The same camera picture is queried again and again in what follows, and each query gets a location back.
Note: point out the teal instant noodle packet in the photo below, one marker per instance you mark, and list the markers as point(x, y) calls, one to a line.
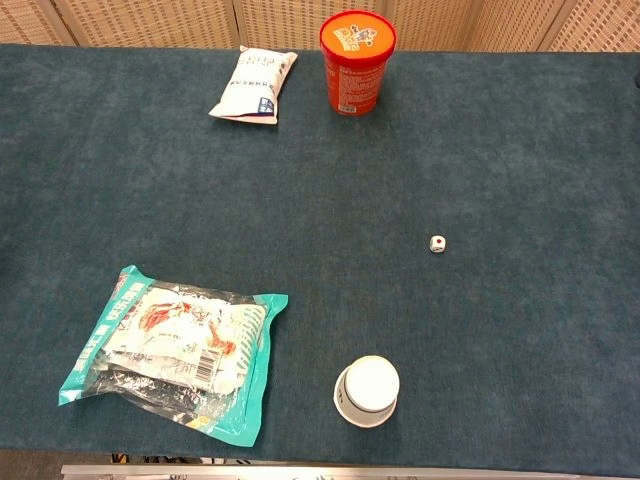
point(170, 350)

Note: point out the aluminium frame rail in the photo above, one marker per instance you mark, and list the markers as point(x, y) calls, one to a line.
point(350, 472)

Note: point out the orange lidded snack cup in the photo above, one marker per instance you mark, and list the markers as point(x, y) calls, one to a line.
point(356, 60)

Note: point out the small white die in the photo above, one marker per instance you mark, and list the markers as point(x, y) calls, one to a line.
point(438, 244)

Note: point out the white milk pouch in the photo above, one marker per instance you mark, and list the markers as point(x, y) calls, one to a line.
point(250, 85)

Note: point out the dark teal table cloth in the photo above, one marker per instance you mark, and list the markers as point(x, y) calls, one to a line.
point(320, 200)

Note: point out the white paper cup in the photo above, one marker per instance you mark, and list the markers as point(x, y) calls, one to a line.
point(372, 387)

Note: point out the beige woven folding screen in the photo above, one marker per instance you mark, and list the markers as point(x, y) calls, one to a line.
point(150, 20)

